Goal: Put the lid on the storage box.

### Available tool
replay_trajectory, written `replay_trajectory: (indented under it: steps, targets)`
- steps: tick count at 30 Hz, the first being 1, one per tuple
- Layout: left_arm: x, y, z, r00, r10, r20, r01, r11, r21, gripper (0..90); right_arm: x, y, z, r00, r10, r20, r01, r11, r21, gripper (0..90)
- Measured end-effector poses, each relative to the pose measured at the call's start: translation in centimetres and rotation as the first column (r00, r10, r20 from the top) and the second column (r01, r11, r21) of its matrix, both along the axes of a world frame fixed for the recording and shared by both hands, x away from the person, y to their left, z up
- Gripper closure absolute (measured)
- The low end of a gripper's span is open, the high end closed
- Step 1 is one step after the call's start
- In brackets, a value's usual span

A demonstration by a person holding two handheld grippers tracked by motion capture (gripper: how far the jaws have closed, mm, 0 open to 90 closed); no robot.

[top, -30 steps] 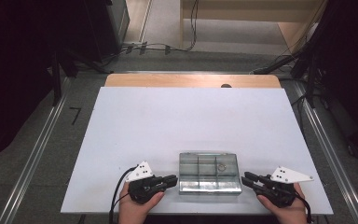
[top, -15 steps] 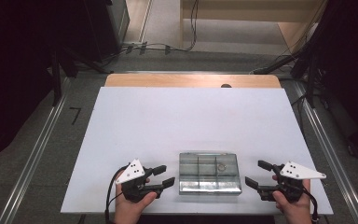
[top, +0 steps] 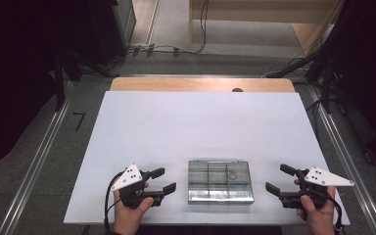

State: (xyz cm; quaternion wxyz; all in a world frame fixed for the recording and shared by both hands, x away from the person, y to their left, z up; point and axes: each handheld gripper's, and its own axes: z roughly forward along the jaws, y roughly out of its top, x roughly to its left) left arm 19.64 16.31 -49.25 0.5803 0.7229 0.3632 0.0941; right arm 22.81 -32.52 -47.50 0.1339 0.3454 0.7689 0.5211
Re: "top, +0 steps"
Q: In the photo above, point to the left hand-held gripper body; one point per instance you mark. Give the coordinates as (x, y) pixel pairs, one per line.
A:
(130, 176)

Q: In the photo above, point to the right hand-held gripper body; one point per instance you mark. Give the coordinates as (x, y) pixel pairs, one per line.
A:
(323, 178)

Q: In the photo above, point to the clear grey compartment box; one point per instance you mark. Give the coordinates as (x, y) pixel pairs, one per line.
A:
(209, 196)

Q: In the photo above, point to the person's left hand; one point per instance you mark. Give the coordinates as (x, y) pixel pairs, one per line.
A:
(127, 218)

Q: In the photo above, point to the person's right hand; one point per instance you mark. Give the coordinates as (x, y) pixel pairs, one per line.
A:
(318, 222)

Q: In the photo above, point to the wooden table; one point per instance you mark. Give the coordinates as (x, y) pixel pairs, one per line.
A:
(176, 84)

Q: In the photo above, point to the dark table grommet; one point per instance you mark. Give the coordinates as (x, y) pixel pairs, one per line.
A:
(237, 90)

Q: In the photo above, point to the black floor bar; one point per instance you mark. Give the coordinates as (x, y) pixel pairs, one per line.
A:
(290, 68)

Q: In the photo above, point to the black plug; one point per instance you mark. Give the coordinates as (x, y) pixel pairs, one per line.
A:
(136, 51)
(150, 50)
(175, 52)

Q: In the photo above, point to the black cabinet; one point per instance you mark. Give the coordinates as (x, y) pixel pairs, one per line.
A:
(111, 26)

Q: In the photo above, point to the light wooden furniture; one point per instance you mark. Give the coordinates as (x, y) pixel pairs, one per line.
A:
(258, 14)

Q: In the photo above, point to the metal floor rail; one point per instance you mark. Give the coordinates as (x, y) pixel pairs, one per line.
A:
(342, 150)
(36, 163)

